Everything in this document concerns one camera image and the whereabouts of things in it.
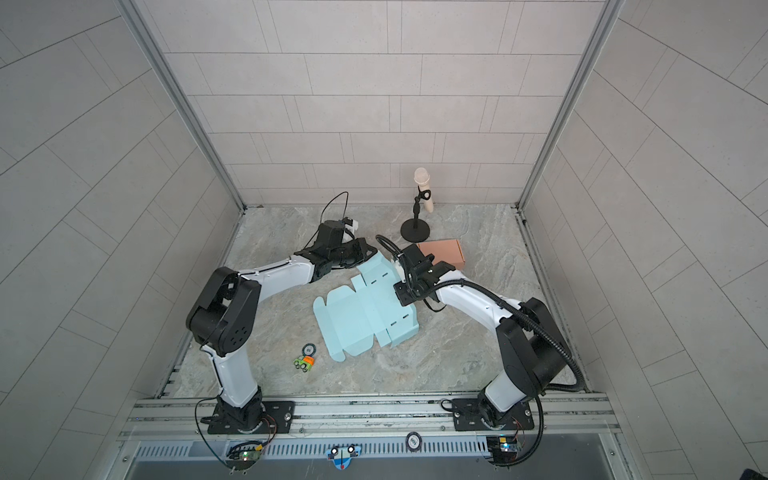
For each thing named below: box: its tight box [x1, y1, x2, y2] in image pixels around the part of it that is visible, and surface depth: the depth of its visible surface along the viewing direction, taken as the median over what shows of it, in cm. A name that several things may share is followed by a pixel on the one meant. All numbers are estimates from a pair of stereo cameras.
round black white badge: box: [406, 431, 423, 453], surface depth 69 cm
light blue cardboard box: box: [313, 251, 419, 362], surface depth 88 cm
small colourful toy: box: [293, 356, 315, 373], surface depth 80 cm
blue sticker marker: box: [327, 444, 361, 470], surface depth 67 cm
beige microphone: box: [414, 167, 434, 213], surface depth 91 cm
